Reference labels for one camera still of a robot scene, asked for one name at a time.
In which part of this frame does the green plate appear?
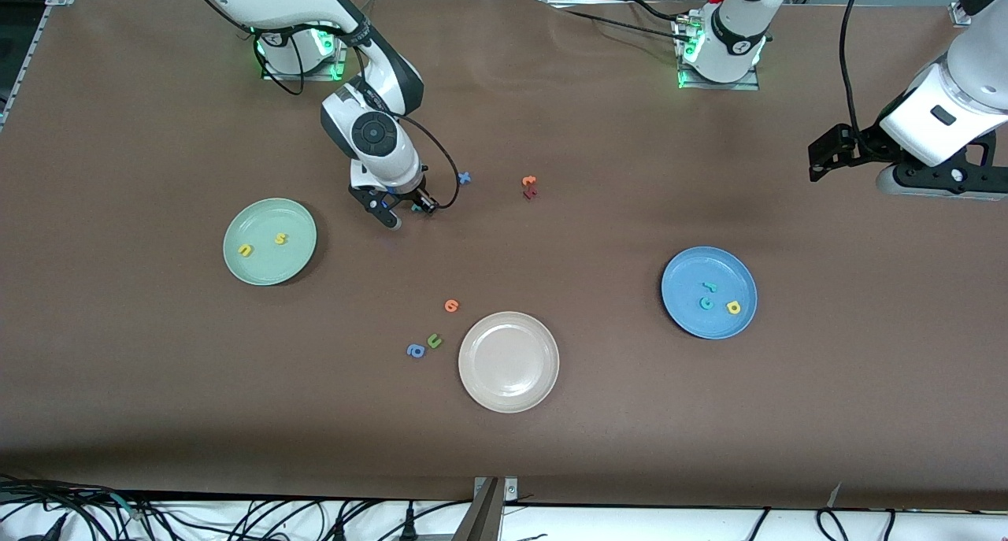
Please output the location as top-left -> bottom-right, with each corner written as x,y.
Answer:
223,198 -> 318,287

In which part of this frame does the blue plate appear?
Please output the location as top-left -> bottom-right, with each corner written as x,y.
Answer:
661,246 -> 758,340

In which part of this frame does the beige plate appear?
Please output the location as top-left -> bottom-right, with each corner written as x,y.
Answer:
458,311 -> 561,414

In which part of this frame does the brown table cover sheet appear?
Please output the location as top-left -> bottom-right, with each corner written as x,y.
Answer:
0,0 -> 1008,512

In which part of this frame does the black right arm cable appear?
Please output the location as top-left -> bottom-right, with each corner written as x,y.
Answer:
181,0 -> 461,211

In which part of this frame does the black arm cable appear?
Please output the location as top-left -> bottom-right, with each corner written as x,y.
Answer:
839,0 -> 875,144
181,0 -> 461,211

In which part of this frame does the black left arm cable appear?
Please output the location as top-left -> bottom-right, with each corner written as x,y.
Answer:
839,0 -> 875,144

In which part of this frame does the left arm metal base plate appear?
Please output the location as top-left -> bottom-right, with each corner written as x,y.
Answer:
676,17 -> 762,91

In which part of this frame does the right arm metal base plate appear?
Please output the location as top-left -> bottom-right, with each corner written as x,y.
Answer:
261,6 -> 352,82

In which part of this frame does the black cable on table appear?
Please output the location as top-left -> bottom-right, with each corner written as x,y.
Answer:
543,0 -> 694,42

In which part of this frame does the metal table edge bracket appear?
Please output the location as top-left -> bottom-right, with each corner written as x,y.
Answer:
472,476 -> 520,504

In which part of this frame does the grey metal post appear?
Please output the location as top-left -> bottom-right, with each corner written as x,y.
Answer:
453,478 -> 505,541

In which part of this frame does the black looped cable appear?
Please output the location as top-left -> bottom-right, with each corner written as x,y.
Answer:
817,508 -> 895,541

